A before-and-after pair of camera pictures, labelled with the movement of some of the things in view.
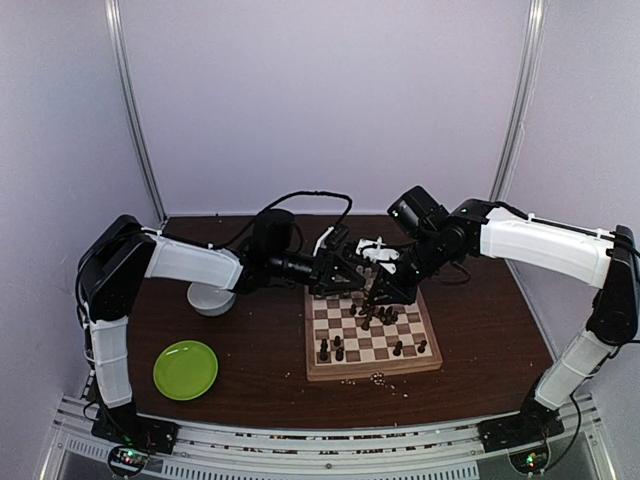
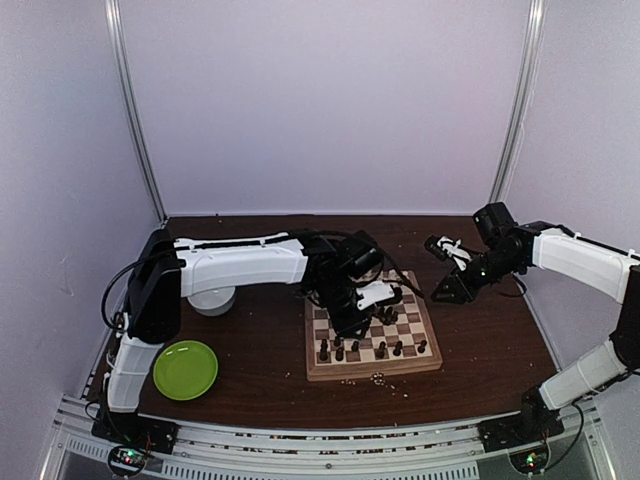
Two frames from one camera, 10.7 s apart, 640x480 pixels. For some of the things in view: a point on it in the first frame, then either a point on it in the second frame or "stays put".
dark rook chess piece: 323,355 stays put
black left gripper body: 319,271 -> 341,322
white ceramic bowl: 209,300 stays put
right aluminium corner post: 522,100 stays put
